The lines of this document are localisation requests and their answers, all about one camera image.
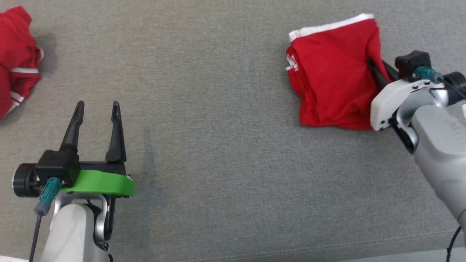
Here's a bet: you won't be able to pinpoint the black left cable teal plug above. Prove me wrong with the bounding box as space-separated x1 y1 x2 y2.
28 177 63 262

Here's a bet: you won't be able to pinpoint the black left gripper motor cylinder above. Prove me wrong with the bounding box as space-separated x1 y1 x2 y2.
12 163 41 199

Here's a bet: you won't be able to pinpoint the grey fabric sofa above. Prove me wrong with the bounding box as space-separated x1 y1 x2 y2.
0 0 466 262

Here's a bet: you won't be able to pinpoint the plain red garment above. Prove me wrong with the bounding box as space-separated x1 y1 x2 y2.
286 13 394 131

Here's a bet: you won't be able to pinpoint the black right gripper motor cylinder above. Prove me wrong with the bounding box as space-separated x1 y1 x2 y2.
444 71 466 107

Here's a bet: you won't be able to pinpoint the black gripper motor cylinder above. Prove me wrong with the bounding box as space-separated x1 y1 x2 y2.
12 163 41 199
444 71 466 107

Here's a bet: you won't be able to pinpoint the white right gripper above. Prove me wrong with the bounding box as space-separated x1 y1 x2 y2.
366 57 437 132

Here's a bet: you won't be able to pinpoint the red garment white stripes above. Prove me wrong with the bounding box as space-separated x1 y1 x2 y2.
0 5 44 120

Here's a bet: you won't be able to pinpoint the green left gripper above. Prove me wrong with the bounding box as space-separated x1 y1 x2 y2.
59 101 135 199

